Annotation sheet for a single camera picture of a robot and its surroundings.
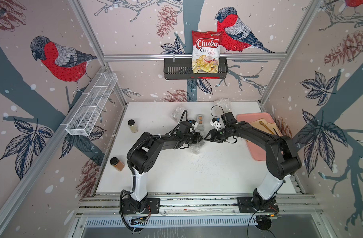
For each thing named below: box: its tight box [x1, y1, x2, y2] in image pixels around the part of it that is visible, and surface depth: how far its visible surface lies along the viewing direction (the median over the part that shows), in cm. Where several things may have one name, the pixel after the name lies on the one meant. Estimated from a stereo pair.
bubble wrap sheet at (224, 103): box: [213, 98, 232, 114], surface depth 112 cm
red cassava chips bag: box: [191, 30, 223, 74], surface depth 87 cm
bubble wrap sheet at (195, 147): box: [188, 138, 206, 155], surface depth 90 cm
